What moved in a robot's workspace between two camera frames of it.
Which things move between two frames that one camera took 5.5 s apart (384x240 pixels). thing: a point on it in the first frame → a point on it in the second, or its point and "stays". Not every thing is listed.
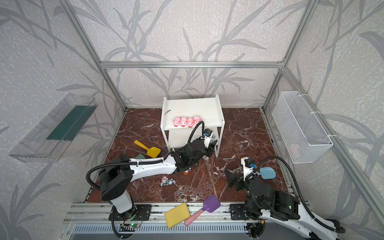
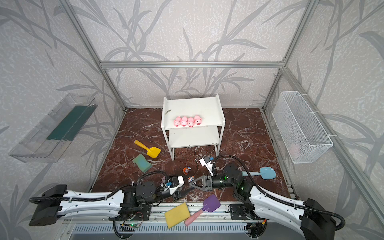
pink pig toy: (196, 120) stays
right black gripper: (237, 179) → (209, 182)
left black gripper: (208, 146) → (177, 190)
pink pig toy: (176, 121) stays
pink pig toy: (190, 122) stays
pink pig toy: (183, 121) stays
